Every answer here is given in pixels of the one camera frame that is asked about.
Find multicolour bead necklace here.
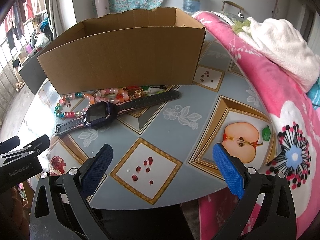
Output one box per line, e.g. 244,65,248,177
54,91,96,119

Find purple black smartwatch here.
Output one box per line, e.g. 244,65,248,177
55,90,180,137

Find pink bead bracelet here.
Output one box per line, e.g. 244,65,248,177
94,87,130,104

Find dark grey cabinet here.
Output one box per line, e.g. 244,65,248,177
19,51,47,95

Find pink floral blanket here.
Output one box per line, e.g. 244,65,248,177
193,11,319,239

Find hanging clothes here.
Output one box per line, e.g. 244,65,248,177
1,0,53,50

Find grey window curtain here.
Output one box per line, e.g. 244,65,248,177
45,0,76,38

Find white fluffy towel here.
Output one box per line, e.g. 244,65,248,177
238,17,319,93

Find brown cardboard box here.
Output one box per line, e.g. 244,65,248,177
37,8,206,95

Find green patterned pillow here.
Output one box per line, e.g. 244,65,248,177
214,11,251,34

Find blue water jug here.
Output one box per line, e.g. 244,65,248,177
183,0,201,13

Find wooden chair frame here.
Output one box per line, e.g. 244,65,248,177
221,1,245,18

